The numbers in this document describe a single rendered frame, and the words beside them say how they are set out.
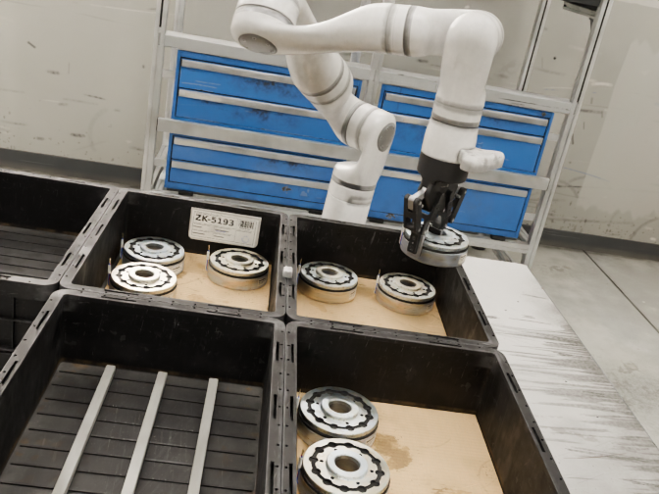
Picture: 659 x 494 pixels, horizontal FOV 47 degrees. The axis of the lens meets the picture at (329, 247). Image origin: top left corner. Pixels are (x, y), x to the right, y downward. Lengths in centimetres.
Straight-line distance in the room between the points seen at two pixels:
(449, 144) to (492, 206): 224
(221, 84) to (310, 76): 178
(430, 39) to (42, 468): 73
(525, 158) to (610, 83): 111
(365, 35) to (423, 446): 56
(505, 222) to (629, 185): 128
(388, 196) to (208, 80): 87
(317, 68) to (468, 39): 32
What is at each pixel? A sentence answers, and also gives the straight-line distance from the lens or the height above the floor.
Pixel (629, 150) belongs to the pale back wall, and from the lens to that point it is 444.
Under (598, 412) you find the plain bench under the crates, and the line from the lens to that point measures 150.
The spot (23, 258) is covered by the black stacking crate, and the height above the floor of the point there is 83.
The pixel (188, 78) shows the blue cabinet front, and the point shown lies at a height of 78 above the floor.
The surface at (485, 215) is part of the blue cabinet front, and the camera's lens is 334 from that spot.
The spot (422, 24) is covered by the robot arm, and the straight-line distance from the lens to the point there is 109.
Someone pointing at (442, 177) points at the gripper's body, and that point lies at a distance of 111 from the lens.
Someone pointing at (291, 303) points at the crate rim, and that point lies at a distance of 107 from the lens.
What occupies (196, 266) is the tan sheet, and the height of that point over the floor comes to 83.
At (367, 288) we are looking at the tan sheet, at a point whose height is 83.
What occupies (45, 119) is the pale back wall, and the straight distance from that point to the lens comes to 414.
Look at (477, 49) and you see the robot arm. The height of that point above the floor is 130.
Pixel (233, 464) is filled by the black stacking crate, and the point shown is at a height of 83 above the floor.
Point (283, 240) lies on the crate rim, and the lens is 127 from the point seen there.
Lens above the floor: 142
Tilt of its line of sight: 22 degrees down
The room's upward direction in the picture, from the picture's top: 11 degrees clockwise
